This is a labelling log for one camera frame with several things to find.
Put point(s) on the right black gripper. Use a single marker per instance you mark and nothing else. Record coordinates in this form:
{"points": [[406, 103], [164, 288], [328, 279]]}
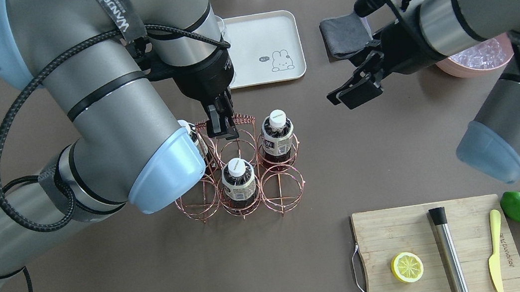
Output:
{"points": [[402, 47]]}

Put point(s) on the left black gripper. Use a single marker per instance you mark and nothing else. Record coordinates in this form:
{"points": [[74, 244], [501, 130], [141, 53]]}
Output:
{"points": [[205, 79]]}

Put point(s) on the tea bottle white cap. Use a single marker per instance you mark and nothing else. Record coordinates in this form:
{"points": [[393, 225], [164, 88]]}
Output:
{"points": [[277, 131]]}

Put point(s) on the copper wire bottle basket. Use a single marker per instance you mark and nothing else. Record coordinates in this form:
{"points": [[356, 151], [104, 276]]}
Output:
{"points": [[279, 191]]}

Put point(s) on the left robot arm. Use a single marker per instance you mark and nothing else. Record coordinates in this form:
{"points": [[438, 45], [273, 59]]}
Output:
{"points": [[97, 59]]}

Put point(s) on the grey folded cloth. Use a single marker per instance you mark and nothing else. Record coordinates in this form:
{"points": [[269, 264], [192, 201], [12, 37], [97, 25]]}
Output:
{"points": [[346, 35]]}

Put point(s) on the cream rabbit tray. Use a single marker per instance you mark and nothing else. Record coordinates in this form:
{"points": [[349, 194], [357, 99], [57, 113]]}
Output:
{"points": [[265, 48]]}

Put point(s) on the bamboo cutting board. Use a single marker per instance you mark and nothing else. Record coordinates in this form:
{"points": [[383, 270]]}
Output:
{"points": [[382, 234]]}

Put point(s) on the pink bowl of ice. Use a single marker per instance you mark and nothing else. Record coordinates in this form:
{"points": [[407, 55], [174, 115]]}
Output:
{"points": [[485, 57]]}

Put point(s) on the half lemon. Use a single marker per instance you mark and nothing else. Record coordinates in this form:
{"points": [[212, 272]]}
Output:
{"points": [[407, 267]]}

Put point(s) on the steel muddler black tip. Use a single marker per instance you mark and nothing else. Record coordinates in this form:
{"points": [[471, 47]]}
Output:
{"points": [[454, 268]]}

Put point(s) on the yellow plastic knife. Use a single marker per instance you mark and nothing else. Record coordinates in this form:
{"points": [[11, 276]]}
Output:
{"points": [[494, 261]]}

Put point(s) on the green lime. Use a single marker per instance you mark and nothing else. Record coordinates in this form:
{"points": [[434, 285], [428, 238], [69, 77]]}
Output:
{"points": [[510, 204]]}

